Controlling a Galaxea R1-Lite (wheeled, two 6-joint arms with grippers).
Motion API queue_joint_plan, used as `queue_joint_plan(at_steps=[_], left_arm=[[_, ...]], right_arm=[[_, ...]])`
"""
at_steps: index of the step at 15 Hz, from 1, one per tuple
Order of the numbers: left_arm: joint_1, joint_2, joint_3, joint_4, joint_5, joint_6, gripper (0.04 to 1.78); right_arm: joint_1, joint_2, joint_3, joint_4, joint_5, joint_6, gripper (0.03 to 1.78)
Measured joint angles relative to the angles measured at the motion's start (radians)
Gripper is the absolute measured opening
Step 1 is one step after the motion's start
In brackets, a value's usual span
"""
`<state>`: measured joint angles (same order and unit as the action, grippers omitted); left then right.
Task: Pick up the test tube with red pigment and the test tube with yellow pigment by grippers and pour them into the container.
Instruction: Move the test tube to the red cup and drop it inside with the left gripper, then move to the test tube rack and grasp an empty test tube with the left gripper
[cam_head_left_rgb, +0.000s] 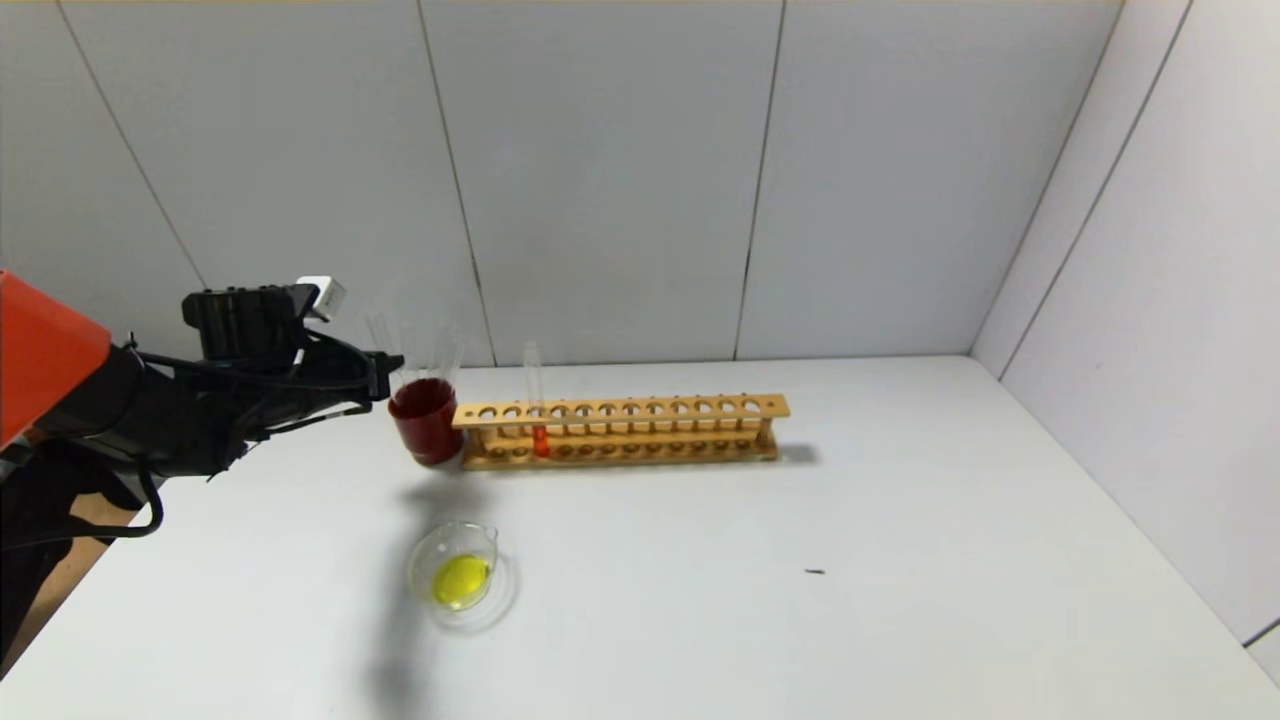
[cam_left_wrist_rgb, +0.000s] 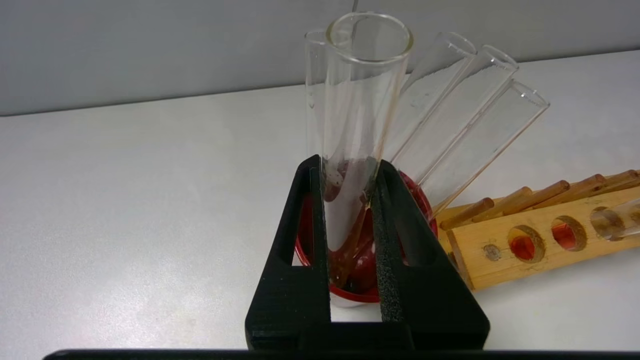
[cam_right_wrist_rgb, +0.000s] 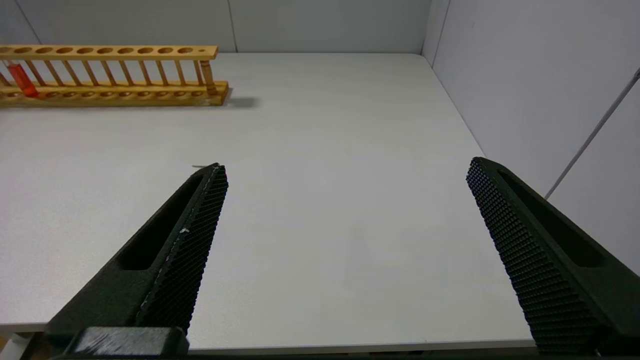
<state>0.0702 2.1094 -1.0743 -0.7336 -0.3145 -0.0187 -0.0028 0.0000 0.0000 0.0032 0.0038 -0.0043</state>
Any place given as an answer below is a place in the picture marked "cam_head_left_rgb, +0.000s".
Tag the black chair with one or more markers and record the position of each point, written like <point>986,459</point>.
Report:
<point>30,590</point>

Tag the dark red cup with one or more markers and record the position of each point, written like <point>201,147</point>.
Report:
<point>425,430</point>

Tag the test tube with red pigment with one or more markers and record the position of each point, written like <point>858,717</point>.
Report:
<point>540,440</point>

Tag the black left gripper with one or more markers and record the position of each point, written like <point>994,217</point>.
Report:
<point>381,376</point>

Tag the white and grey wrist camera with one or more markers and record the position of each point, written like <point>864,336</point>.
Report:
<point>325,298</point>

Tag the empty clear test tube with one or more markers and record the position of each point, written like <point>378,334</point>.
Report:
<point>407,350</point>
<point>452,360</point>

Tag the clear glass beaker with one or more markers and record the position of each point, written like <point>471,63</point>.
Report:
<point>460,580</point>

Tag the test tube with yellow pigment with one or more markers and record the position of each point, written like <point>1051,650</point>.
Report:
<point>382,335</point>

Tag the wooden test tube rack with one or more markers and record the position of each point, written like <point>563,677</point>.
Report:
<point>640,408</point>

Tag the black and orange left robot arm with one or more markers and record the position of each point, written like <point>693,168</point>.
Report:
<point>60,370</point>

